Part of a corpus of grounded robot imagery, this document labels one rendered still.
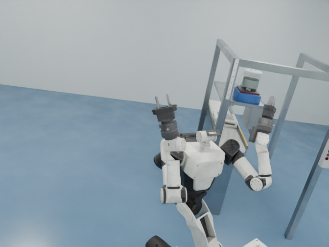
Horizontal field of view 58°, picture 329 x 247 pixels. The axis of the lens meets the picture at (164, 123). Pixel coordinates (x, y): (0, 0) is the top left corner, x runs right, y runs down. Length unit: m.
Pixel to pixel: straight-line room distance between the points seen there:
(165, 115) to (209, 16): 4.51
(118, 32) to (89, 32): 0.52
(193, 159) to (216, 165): 0.16
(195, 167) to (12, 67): 5.11
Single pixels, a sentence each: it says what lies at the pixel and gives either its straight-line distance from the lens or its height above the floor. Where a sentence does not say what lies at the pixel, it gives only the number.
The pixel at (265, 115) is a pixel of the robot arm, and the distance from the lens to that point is 1.83.
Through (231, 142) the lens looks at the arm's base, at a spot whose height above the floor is 1.29.
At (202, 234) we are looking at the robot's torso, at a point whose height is 0.74.
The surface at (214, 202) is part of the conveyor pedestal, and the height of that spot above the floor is 0.16.
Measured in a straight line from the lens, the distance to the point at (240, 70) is 2.50.
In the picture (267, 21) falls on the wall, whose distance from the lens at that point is 6.18.
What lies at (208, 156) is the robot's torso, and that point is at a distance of 1.77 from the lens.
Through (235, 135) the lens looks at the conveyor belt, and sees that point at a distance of 3.08.
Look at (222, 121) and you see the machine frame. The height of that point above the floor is 1.15.
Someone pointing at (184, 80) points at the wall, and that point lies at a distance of 6.00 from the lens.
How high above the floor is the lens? 2.08
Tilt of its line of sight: 23 degrees down
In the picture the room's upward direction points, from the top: 10 degrees clockwise
